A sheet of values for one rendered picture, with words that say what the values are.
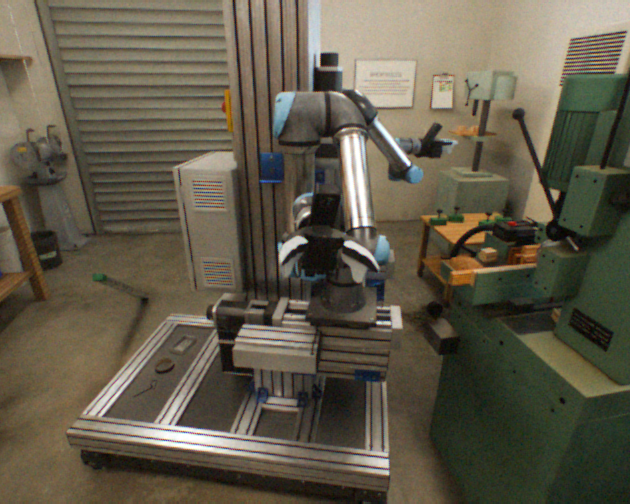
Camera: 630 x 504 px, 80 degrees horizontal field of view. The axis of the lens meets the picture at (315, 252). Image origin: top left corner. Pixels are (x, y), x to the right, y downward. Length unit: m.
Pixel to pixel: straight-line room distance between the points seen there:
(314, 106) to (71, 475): 1.75
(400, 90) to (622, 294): 3.39
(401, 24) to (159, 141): 2.60
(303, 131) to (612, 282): 0.85
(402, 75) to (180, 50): 2.13
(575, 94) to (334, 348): 1.01
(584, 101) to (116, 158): 3.88
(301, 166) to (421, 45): 3.38
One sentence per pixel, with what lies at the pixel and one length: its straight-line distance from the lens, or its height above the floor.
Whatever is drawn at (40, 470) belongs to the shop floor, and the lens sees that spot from 2.16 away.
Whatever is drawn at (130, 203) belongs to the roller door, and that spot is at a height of 0.34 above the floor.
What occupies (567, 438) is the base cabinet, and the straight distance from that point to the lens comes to 1.25.
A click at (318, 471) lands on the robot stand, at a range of 1.57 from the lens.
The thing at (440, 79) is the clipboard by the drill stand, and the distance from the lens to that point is 4.38.
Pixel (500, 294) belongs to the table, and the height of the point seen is 0.87.
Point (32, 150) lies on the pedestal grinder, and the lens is 4.09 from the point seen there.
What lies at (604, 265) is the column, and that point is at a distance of 1.18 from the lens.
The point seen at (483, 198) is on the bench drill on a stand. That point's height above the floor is 0.54.
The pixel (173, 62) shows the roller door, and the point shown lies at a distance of 4.07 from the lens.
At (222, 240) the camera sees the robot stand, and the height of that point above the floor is 0.98.
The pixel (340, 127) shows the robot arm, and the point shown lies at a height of 1.38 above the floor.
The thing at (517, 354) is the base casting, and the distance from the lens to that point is 1.30.
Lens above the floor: 1.48
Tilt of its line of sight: 24 degrees down
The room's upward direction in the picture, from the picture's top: straight up
